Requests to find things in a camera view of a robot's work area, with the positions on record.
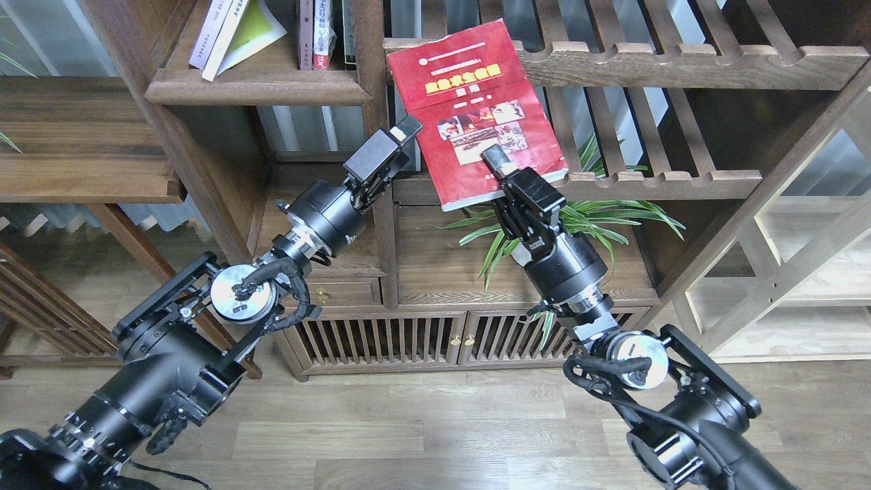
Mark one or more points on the dark wooden slatted chair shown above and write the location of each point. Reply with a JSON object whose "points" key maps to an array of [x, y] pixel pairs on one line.
{"points": [[31, 303]]}

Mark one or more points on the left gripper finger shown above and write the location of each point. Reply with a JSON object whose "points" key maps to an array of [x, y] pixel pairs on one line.
{"points": [[406, 130]]}

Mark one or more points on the white cover book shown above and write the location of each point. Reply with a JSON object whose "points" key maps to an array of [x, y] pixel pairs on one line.
{"points": [[209, 30]]}

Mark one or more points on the red cover book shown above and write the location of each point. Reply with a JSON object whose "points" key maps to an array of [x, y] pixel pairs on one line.
{"points": [[469, 91]]}

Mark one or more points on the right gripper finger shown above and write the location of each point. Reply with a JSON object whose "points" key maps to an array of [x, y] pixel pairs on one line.
{"points": [[499, 162]]}

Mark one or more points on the light wooden shelf unit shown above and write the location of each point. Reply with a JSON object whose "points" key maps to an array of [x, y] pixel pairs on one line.
{"points": [[794, 284]]}

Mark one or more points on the dark wooden side table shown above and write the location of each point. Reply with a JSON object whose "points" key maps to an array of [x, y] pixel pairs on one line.
{"points": [[107, 196]]}

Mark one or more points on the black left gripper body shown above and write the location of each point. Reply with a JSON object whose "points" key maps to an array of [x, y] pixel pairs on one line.
{"points": [[327, 218]]}

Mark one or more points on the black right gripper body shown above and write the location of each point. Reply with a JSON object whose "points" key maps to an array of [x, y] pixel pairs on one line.
{"points": [[564, 268]]}

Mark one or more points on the pink spine upright book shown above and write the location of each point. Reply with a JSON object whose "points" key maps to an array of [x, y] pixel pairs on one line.
{"points": [[305, 34]]}

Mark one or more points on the dark upright book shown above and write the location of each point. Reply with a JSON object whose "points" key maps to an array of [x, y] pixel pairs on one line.
{"points": [[349, 52]]}

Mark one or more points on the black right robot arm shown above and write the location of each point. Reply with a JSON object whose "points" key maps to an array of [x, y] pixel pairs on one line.
{"points": [[686, 415]]}

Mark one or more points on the red white upright book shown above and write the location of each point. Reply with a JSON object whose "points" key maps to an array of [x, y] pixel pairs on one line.
{"points": [[322, 34]]}

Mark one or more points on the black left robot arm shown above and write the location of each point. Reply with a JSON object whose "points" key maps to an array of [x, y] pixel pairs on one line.
{"points": [[182, 348]]}

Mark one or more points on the yellow-green cover book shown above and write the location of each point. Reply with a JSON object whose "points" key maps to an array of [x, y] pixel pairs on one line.
{"points": [[247, 29]]}

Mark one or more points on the green spider plant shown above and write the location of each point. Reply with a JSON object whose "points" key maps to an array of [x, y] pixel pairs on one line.
{"points": [[595, 220]]}

